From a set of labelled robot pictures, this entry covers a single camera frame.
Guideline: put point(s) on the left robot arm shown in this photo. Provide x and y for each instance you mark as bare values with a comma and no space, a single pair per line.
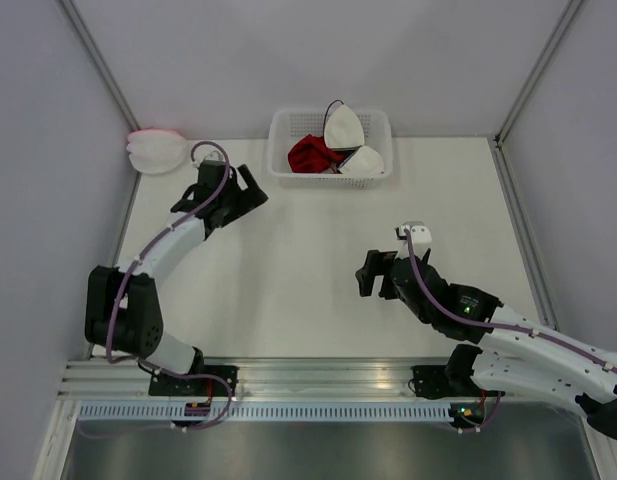
123,312

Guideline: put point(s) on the white mesh laundry bag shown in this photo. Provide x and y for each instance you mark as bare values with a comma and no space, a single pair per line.
156,151

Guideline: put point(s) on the white slotted cable duct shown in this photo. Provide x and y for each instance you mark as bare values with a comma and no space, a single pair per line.
250,411

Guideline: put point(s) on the white perforated plastic basket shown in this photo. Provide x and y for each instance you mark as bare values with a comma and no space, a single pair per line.
292,124

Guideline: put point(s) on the aluminium frame post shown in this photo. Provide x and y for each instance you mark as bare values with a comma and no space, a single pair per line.
560,30
86,39

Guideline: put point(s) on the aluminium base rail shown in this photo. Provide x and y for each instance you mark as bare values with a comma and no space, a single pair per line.
259,379

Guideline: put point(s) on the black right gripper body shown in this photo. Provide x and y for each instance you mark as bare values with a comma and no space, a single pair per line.
421,314

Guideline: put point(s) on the right aluminium frame post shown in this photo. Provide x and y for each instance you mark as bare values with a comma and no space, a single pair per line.
560,30

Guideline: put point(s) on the red bra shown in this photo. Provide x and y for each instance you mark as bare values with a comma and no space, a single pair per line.
310,155

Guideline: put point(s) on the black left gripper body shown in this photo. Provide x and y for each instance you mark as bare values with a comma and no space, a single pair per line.
229,199

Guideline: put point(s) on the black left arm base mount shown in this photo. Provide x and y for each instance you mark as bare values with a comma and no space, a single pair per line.
163,385

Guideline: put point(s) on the white padded bra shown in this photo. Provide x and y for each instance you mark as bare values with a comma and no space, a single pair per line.
343,134

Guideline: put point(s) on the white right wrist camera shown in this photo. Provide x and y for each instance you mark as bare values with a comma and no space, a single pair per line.
417,231

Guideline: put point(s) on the left aluminium frame post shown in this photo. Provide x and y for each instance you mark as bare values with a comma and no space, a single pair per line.
86,39

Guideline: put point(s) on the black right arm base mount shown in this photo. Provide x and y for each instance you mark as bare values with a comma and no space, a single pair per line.
431,382

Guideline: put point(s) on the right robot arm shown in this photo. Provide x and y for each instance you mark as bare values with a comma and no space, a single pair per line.
499,350

